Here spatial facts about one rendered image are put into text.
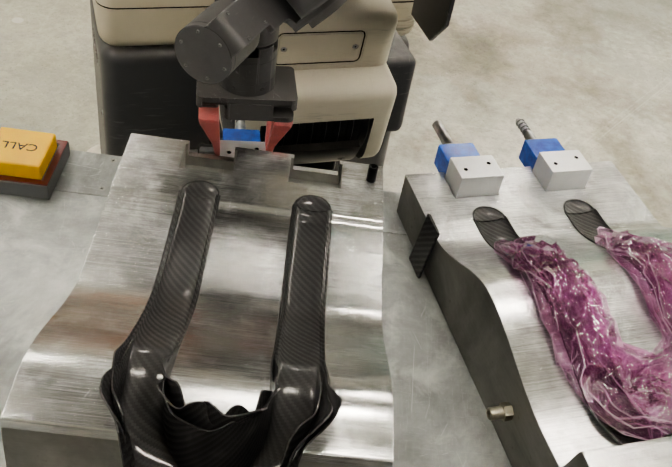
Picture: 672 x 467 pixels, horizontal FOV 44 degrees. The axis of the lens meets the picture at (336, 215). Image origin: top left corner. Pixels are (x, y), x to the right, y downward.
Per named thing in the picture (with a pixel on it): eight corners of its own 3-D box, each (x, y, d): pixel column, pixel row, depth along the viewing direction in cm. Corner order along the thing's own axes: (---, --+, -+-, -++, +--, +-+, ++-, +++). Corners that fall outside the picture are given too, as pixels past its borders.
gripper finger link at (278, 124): (287, 177, 91) (295, 106, 84) (221, 176, 90) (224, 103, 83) (283, 140, 96) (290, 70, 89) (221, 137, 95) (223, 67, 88)
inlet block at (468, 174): (412, 142, 100) (421, 106, 97) (451, 140, 102) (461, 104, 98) (450, 216, 91) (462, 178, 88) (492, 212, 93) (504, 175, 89)
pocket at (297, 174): (288, 181, 88) (291, 153, 86) (338, 187, 88) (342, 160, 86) (284, 209, 85) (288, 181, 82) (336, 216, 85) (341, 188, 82)
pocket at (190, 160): (186, 167, 87) (186, 139, 85) (236, 174, 88) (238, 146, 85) (178, 195, 84) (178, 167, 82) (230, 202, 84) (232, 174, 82)
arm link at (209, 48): (354, -7, 77) (295, -84, 75) (305, 47, 69) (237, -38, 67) (271, 54, 85) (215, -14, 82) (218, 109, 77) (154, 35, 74)
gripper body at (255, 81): (296, 116, 85) (303, 53, 81) (196, 112, 84) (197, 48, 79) (292, 81, 90) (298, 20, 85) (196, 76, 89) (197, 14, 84)
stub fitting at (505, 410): (504, 409, 72) (483, 412, 72) (509, 398, 71) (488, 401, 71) (510, 423, 71) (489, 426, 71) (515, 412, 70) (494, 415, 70)
